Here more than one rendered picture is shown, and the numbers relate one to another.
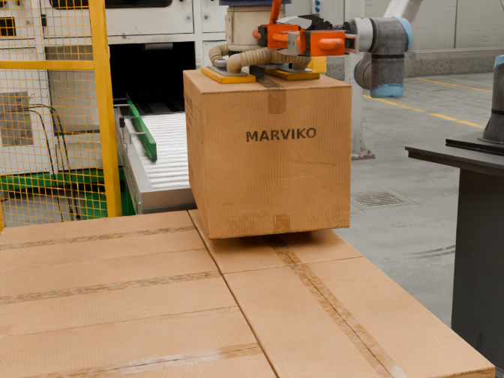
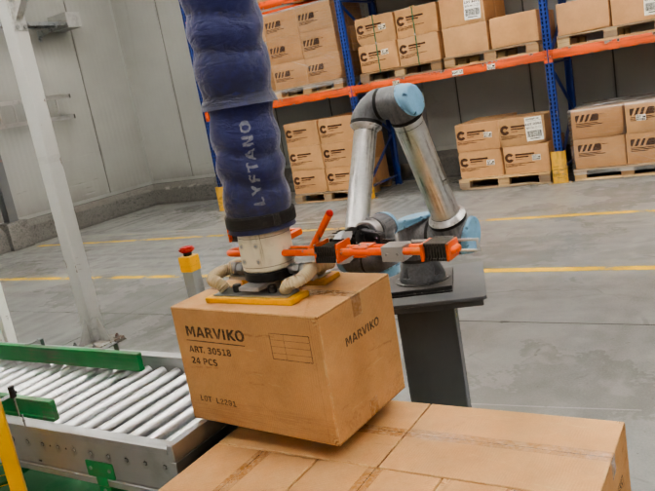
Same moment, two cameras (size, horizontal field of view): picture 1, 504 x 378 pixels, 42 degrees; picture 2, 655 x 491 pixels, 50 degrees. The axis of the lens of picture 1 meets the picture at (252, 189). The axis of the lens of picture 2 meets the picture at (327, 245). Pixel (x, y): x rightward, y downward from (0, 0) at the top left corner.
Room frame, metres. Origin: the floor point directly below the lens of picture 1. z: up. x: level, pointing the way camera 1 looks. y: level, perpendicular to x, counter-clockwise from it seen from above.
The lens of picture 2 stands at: (0.26, 1.34, 1.60)
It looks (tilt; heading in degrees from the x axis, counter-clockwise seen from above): 12 degrees down; 317
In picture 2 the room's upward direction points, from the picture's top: 10 degrees counter-clockwise
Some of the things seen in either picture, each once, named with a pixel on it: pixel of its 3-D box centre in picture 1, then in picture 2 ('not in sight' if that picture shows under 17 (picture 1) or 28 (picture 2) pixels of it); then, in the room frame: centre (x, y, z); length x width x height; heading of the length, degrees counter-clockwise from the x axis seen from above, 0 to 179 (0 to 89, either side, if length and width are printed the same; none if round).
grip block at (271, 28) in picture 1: (278, 35); (332, 250); (1.76, -0.08, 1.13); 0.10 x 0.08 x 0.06; 103
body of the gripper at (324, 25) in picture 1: (328, 35); (353, 239); (1.80, -0.22, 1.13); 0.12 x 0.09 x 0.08; 104
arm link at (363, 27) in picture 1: (357, 34); (367, 232); (1.81, -0.30, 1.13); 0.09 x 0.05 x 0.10; 14
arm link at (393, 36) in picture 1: (386, 35); (379, 227); (1.83, -0.38, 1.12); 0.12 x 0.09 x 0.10; 104
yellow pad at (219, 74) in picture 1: (226, 69); (254, 291); (1.99, 0.07, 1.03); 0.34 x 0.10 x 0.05; 13
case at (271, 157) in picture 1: (258, 141); (288, 347); (1.99, -0.02, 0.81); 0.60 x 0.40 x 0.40; 10
